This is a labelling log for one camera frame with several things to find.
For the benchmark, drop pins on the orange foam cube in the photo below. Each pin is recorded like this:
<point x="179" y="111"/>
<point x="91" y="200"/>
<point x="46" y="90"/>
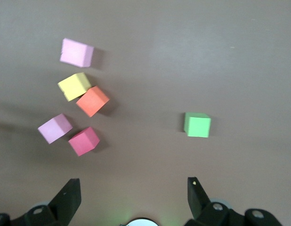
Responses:
<point x="92" y="101"/>

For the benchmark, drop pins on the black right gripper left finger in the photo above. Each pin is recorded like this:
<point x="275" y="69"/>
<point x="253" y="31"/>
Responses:
<point x="65" y="200"/>

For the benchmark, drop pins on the pink foam cube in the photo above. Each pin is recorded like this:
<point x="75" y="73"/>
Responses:
<point x="54" y="129"/>
<point x="76" y="53"/>

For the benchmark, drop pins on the red foam cube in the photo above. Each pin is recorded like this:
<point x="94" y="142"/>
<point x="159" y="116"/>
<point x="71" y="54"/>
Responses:
<point x="83" y="141"/>

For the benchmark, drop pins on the yellow foam cube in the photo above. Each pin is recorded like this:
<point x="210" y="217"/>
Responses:
<point x="73" y="86"/>

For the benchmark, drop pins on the brown table cover sheet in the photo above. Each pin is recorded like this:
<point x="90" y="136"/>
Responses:
<point x="145" y="47"/>

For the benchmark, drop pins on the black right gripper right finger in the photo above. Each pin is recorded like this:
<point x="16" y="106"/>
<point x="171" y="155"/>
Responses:
<point x="197" y="202"/>

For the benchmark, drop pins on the green foam cube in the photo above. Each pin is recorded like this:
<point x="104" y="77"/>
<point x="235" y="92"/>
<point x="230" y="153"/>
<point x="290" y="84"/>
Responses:
<point x="197" y="125"/>

